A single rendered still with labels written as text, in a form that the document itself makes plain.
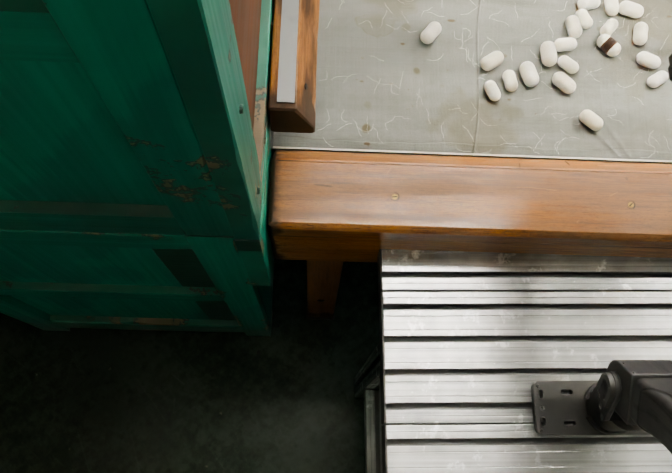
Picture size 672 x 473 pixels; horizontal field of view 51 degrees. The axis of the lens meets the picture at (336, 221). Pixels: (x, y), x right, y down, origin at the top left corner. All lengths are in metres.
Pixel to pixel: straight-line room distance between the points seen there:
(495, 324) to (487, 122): 0.28
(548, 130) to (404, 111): 0.20
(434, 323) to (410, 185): 0.20
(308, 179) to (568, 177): 0.35
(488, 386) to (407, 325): 0.14
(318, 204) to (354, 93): 0.18
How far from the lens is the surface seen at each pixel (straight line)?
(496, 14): 1.12
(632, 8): 1.17
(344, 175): 0.94
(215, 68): 0.46
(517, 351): 1.02
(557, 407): 1.02
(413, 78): 1.04
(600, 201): 1.01
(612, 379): 0.92
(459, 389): 1.00
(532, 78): 1.06
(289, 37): 0.92
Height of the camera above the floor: 1.65
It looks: 73 degrees down
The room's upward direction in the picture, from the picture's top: 7 degrees clockwise
